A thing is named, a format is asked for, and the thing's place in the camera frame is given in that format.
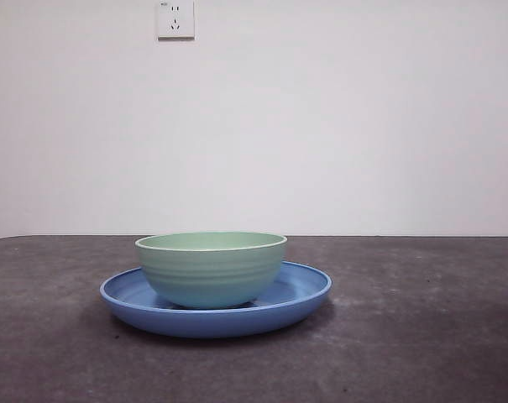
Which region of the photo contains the green ribbed bowl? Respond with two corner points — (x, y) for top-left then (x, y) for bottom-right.
(134, 230), (288, 310)

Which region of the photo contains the white wall socket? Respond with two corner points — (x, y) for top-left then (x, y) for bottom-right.
(156, 0), (196, 42)

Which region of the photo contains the blue round plate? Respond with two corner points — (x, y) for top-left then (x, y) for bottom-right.
(99, 259), (333, 340)

